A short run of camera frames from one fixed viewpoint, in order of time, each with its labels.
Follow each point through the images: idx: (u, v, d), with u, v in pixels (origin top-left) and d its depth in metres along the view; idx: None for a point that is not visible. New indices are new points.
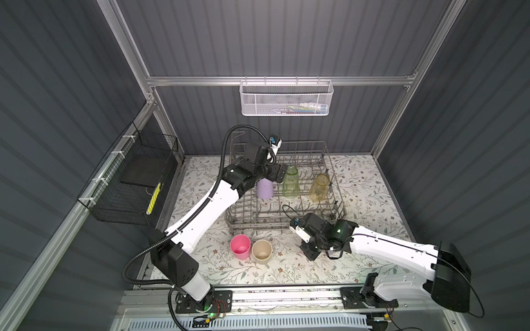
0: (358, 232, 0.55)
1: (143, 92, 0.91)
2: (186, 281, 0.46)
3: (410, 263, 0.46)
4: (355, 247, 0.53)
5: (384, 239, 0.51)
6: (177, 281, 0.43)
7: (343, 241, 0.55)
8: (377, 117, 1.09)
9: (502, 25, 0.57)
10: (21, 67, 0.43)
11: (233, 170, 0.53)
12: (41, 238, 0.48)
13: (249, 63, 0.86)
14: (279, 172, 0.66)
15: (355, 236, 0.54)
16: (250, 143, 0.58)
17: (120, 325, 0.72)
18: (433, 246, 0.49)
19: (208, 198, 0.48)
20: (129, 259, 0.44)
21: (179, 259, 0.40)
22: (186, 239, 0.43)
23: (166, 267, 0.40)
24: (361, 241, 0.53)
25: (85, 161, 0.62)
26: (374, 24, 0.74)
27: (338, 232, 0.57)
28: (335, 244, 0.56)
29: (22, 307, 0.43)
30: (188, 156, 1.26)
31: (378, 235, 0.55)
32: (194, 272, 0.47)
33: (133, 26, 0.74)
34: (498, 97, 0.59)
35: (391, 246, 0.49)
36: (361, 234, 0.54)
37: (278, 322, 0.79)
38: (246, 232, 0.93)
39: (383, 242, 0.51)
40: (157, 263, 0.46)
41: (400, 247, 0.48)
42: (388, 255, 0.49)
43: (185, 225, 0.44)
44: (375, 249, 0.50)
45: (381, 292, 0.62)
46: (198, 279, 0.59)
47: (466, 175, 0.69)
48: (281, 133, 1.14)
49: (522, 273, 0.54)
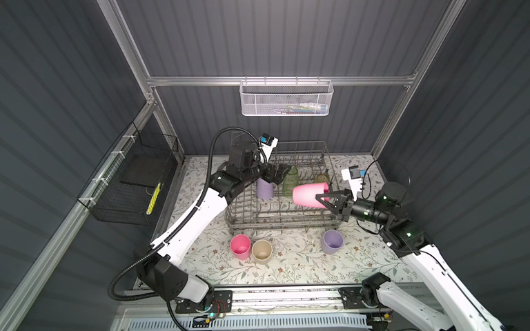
0: (427, 251, 0.46)
1: (143, 92, 0.91)
2: (175, 292, 0.45)
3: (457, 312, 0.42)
4: (412, 259, 0.47)
5: (455, 281, 0.43)
6: (165, 294, 0.42)
7: (404, 243, 0.48)
8: (377, 117, 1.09)
9: (503, 25, 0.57)
10: (21, 67, 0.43)
11: (220, 177, 0.52)
12: (42, 238, 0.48)
13: (249, 63, 0.86)
14: (276, 174, 0.61)
15: (423, 252, 0.46)
16: (233, 148, 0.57)
17: (120, 325, 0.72)
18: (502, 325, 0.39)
19: (196, 207, 0.47)
20: (115, 275, 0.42)
21: (166, 273, 0.39)
22: (174, 251, 0.42)
23: (153, 281, 0.38)
24: (427, 265, 0.45)
25: (85, 162, 0.63)
26: (374, 24, 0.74)
27: (408, 234, 0.48)
28: (395, 241, 0.49)
29: (22, 307, 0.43)
30: (188, 156, 1.26)
31: (449, 271, 0.44)
32: (182, 283, 0.46)
33: (133, 25, 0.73)
34: (499, 97, 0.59)
35: (457, 292, 0.42)
36: (432, 257, 0.45)
37: (278, 322, 0.79)
38: (246, 232, 0.93)
39: (451, 283, 0.42)
40: (143, 277, 0.44)
41: (464, 298, 0.41)
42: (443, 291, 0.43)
43: (172, 238, 0.43)
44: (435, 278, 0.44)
45: (386, 300, 0.62)
46: (194, 283, 0.60)
47: (466, 176, 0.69)
48: (281, 133, 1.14)
49: (522, 273, 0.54)
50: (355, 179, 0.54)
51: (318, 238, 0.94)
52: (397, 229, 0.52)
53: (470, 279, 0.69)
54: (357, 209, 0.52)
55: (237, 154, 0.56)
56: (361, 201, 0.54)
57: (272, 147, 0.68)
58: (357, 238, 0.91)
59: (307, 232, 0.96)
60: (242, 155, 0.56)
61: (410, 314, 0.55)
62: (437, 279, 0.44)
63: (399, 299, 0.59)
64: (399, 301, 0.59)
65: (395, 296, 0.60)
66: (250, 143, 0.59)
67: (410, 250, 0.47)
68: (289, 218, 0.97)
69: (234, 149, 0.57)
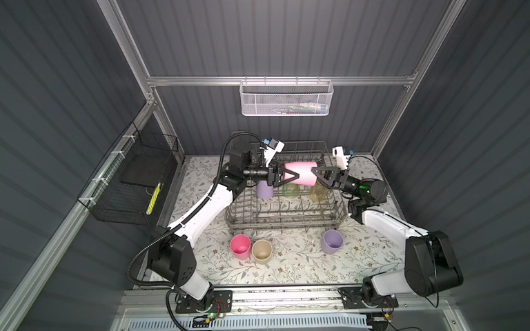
0: (371, 207, 0.63)
1: (143, 92, 0.91)
2: (183, 281, 0.46)
3: (396, 234, 0.53)
4: (364, 215, 0.64)
5: (391, 216, 0.58)
6: (177, 278, 0.43)
7: (358, 213, 0.66)
8: (377, 116, 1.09)
9: (504, 24, 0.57)
10: (21, 67, 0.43)
11: (226, 176, 0.60)
12: (42, 238, 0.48)
13: (249, 63, 0.86)
14: (275, 177, 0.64)
15: (368, 209, 0.64)
16: (232, 149, 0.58)
17: (120, 325, 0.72)
18: (426, 231, 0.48)
19: (208, 197, 0.53)
20: (131, 260, 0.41)
21: (183, 252, 0.42)
22: (189, 232, 0.45)
23: (165, 266, 0.42)
24: (371, 212, 0.62)
25: (85, 162, 0.63)
26: (375, 23, 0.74)
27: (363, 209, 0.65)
28: (352, 211, 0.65)
29: (22, 307, 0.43)
30: (188, 156, 1.26)
31: (386, 211, 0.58)
32: (191, 271, 0.48)
33: (132, 25, 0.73)
34: (499, 97, 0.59)
35: (393, 220, 0.56)
36: (373, 209, 0.64)
37: (278, 322, 0.79)
38: (246, 232, 0.93)
39: (388, 216, 0.58)
40: (154, 263, 0.45)
41: (395, 221, 0.56)
42: (384, 224, 0.58)
43: (188, 220, 0.48)
44: (377, 216, 0.60)
45: (377, 283, 0.65)
46: (197, 279, 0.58)
47: (466, 175, 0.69)
48: (281, 133, 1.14)
49: (521, 273, 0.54)
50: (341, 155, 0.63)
51: (317, 238, 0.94)
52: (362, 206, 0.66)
53: (470, 279, 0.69)
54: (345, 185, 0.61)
55: (237, 156, 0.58)
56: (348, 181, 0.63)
57: (277, 151, 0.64)
58: (357, 238, 0.91)
59: (307, 232, 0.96)
60: (242, 156, 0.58)
61: (395, 280, 0.57)
62: (376, 216, 0.60)
63: (387, 277, 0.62)
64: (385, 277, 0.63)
65: (384, 277, 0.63)
66: (248, 143, 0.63)
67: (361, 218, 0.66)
68: (288, 218, 0.97)
69: (233, 150, 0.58)
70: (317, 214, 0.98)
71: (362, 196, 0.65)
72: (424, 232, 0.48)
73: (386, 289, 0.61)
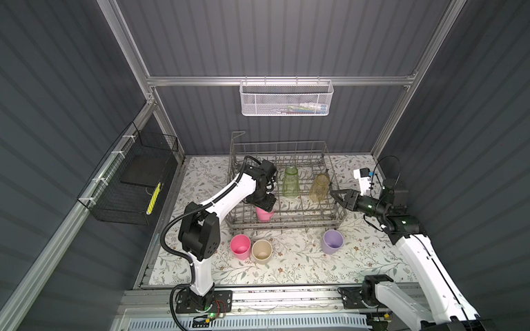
0: (418, 238, 0.50)
1: (143, 92, 0.91)
2: (208, 254, 0.50)
3: (435, 297, 0.44)
4: (401, 243, 0.52)
5: (440, 268, 0.45)
6: (204, 251, 0.48)
7: (397, 228, 0.53)
8: (377, 117, 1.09)
9: (504, 24, 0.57)
10: (21, 68, 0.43)
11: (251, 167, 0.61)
12: (42, 238, 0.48)
13: (249, 63, 0.86)
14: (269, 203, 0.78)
15: (413, 236, 0.50)
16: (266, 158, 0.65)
17: (120, 325, 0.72)
18: (476, 312, 0.39)
19: (235, 183, 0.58)
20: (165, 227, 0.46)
21: (213, 225, 0.47)
22: (219, 209, 0.51)
23: (194, 238, 0.51)
24: (414, 247, 0.49)
25: (85, 162, 0.63)
26: (375, 23, 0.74)
27: (403, 222, 0.53)
28: (390, 226, 0.55)
29: (23, 306, 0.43)
30: (188, 156, 1.25)
31: (435, 256, 0.47)
32: (215, 247, 0.52)
33: (132, 25, 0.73)
34: (498, 98, 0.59)
35: (438, 277, 0.44)
36: (419, 243, 0.49)
37: (278, 322, 0.79)
38: (246, 232, 0.93)
39: (434, 267, 0.45)
40: (185, 234, 0.50)
41: (442, 281, 0.44)
42: (424, 276, 0.47)
43: (218, 199, 0.54)
44: (419, 263, 0.48)
45: (380, 291, 0.64)
46: (206, 271, 0.59)
47: (466, 175, 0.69)
48: (281, 133, 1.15)
49: (520, 273, 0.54)
50: (364, 178, 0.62)
51: (317, 238, 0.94)
52: (395, 216, 0.56)
53: (470, 279, 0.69)
54: (362, 204, 0.64)
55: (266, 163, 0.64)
56: (366, 198, 0.64)
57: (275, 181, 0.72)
58: (357, 238, 0.91)
59: (307, 232, 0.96)
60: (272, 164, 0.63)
61: (400, 309, 0.55)
62: (420, 261, 0.48)
63: (393, 294, 0.60)
64: (391, 296, 0.60)
65: (390, 291, 0.62)
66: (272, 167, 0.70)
67: (402, 234, 0.52)
68: (288, 218, 0.97)
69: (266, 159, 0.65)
70: (317, 214, 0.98)
71: (388, 202, 0.59)
72: (473, 313, 0.39)
73: (388, 301, 0.61)
